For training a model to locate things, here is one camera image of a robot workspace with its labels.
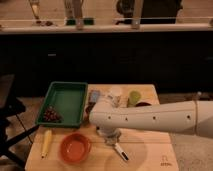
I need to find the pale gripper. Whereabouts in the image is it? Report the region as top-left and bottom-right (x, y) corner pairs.
(102, 130), (121, 145)

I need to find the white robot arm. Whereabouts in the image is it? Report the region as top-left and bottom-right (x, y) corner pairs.
(89, 100), (213, 145)

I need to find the red orange bowl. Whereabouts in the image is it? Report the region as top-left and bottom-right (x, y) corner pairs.
(58, 133), (91, 165)

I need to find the dark red bowl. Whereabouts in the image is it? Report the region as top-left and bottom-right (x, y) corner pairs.
(135, 102), (151, 107)

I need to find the small metal cup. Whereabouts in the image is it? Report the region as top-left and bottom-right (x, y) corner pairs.
(85, 105), (94, 115)

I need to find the blue sponge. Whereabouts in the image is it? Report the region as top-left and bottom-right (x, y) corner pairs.
(89, 90), (100, 103)

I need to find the light green cup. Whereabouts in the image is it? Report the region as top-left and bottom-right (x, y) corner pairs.
(127, 91), (141, 107)

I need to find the white cup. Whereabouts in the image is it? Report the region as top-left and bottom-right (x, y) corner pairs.
(109, 86), (122, 96)

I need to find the green plastic tray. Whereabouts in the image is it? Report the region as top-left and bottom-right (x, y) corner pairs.
(35, 81), (88, 128)

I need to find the bunch of dark grapes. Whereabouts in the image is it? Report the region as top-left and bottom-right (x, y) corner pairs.
(43, 106), (62, 123)

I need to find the black chair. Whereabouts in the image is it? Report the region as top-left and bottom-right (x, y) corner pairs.
(0, 74), (38, 168)

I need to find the white handled kitchen tool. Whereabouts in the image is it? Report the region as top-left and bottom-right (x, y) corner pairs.
(114, 143), (129, 161)

